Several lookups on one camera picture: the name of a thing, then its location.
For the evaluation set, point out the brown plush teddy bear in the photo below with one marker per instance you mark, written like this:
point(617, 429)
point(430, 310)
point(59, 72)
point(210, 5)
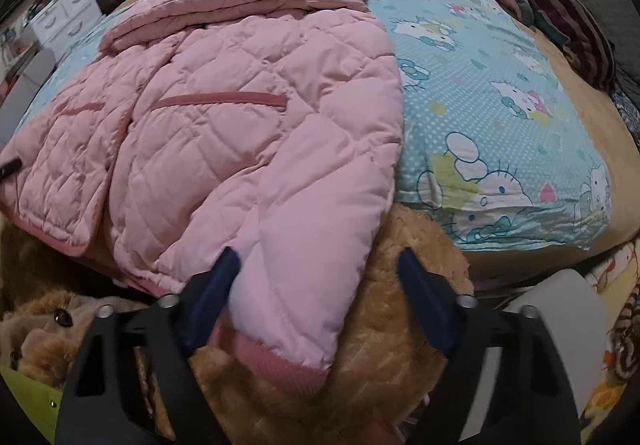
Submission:
point(380, 250)

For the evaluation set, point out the white drawer cabinet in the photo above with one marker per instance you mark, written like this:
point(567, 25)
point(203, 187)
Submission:
point(60, 15)

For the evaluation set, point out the dark clothes pile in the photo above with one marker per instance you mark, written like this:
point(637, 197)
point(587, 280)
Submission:
point(112, 2)

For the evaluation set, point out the white rounded object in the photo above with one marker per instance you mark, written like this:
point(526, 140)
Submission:
point(555, 290)

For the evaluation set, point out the blue cartoon print blanket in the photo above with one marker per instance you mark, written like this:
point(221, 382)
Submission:
point(475, 75)

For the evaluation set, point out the blue patterned cloth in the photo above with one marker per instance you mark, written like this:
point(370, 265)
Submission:
point(627, 115)

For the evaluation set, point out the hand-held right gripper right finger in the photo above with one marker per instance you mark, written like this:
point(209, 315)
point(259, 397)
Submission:
point(425, 305)

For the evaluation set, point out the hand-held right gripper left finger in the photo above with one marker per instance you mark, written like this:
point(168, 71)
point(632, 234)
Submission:
point(210, 305)

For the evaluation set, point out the printed cartoon cloth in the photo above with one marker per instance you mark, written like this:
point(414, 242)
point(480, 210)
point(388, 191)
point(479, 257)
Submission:
point(620, 325)

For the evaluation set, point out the pink quilted jacket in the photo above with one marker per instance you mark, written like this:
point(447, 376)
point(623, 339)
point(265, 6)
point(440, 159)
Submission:
point(250, 125)

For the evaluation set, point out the lime green board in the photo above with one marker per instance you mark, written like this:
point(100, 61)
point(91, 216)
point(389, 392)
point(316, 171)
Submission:
point(25, 390)

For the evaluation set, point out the dark striped cloth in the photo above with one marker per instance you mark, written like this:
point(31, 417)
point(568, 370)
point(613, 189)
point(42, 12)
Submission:
point(575, 25)

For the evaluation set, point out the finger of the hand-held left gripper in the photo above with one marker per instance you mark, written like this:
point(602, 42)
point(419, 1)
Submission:
point(9, 170)

